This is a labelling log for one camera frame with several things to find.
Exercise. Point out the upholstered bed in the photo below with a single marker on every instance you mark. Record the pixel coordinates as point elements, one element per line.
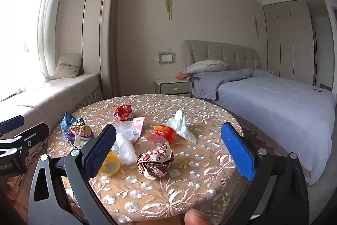
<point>223,53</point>

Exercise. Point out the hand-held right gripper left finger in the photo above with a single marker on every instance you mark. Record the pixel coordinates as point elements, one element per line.
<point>100,151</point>

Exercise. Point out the red patterned cloth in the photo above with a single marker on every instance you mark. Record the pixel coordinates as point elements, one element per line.
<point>183,76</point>

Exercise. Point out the window seat cushion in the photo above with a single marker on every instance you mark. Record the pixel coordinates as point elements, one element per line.
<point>52,93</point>

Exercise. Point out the lace tablecloth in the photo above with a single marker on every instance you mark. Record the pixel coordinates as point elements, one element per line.
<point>197,161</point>

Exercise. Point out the red white wrapper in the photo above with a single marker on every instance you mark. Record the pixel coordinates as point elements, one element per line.
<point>155,161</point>

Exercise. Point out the small dark object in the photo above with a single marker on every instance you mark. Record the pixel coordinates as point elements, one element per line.
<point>317,89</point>

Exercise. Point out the wall switch plate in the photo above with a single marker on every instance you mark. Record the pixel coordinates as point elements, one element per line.
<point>165,57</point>

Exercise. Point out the beige wardrobe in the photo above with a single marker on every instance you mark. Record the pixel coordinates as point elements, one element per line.
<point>287,40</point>

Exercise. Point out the purple snack wrapper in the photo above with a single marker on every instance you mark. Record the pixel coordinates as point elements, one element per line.
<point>80,132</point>

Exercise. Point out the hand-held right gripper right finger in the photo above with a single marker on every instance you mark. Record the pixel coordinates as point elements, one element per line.
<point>237,151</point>

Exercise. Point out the blue snack wrapper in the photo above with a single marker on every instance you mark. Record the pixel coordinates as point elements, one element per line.
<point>66,122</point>

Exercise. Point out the pink packet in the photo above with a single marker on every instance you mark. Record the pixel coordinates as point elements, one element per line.
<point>138,124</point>

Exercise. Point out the ruffled bed pillow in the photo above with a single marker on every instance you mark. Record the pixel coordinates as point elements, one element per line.
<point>202,67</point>

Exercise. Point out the bed quilt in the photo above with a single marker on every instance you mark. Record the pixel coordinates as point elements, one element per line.
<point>263,103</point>

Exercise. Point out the gold wall lamp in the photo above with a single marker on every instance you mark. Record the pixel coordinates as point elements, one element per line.
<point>255,24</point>
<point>168,3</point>

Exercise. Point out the white tissue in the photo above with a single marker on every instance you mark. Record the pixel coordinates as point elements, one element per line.
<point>181,123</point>

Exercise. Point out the sheer window curtain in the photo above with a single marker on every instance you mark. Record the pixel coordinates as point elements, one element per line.
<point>31,16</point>

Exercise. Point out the person's right hand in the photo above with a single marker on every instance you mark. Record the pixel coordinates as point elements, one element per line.
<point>196,217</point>

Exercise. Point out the red snack wrapper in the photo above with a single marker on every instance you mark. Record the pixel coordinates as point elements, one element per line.
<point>123,112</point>

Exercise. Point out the orange plastic bottle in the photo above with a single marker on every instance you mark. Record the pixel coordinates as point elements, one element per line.
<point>163,134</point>

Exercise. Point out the nightstand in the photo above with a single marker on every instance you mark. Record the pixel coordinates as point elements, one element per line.
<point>173,88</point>

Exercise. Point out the clear plastic bag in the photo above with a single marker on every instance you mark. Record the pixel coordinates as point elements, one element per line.
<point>126,143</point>

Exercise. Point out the beige throw pillow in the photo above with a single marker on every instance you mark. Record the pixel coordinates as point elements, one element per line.
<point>69,65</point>

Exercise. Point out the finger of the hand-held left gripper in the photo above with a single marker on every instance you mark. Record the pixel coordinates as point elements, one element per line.
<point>34,135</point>
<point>11,123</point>

